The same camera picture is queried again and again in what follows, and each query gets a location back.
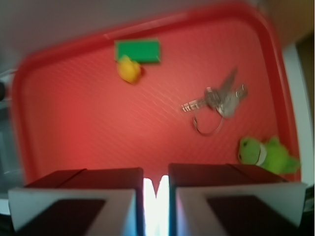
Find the green plush frog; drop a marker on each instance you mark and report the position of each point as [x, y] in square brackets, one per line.
[270, 155]

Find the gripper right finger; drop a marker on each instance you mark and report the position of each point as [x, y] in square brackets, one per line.
[233, 200]

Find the yellow toy duck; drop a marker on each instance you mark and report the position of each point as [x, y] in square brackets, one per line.
[129, 70]

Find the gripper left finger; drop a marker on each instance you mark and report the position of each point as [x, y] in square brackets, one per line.
[82, 202]

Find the silver keys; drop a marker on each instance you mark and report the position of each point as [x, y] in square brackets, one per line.
[224, 100]

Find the green wooden block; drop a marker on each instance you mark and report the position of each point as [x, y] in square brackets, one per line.
[138, 50]

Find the orange plastic tray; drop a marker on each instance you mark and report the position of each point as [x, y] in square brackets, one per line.
[71, 109]

